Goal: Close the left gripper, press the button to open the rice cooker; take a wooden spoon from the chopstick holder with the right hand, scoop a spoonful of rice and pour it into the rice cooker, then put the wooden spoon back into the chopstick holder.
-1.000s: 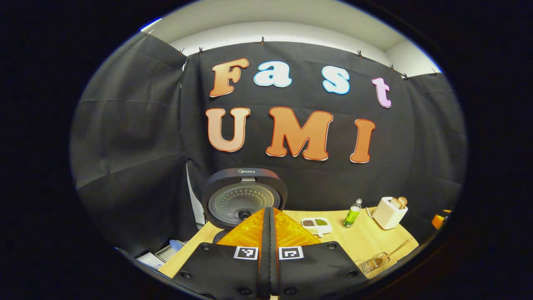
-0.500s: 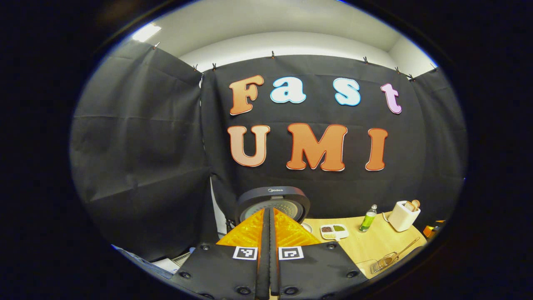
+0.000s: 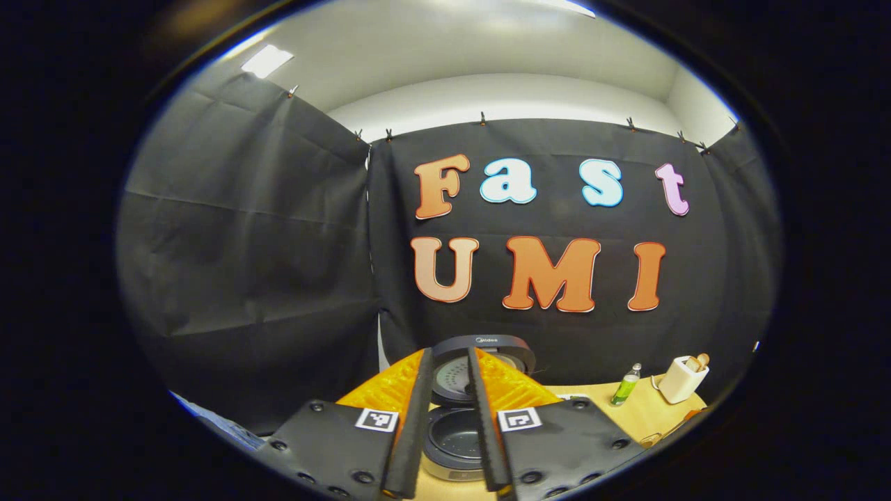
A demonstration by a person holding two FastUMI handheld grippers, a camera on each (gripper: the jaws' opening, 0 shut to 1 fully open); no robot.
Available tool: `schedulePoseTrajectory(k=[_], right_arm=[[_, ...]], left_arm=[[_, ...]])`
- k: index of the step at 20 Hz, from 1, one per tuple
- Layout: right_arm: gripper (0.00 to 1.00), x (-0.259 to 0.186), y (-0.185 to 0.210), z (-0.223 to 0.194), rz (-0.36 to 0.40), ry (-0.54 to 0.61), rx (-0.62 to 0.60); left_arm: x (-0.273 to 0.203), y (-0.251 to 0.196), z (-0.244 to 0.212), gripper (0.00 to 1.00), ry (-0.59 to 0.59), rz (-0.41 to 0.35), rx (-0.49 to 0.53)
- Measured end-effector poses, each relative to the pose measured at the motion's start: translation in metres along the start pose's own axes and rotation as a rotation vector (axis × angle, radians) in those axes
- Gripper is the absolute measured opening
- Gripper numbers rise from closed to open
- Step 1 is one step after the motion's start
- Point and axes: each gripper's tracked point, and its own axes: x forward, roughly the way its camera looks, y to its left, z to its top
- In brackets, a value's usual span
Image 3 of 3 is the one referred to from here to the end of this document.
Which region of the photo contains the row of black cloth clips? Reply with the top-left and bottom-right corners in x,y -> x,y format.
285,83 -> 742,155

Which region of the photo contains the blue fabric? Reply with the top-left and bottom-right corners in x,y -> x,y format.
171,393 -> 269,450

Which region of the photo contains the green drink bottle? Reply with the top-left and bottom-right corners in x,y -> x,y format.
610,363 -> 642,406

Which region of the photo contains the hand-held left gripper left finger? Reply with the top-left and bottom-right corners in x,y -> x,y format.
256,347 -> 435,500

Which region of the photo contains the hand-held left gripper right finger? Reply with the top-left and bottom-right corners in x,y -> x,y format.
466,346 -> 646,500

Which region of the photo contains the white toaster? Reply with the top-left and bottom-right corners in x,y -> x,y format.
654,355 -> 711,405

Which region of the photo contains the ceiling light panel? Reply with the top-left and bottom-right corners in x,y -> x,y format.
240,44 -> 294,79

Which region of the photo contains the black rice cooker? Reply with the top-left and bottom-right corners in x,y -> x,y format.
421,334 -> 538,482

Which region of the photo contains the black backdrop cloth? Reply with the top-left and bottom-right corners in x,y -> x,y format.
115,73 -> 784,436

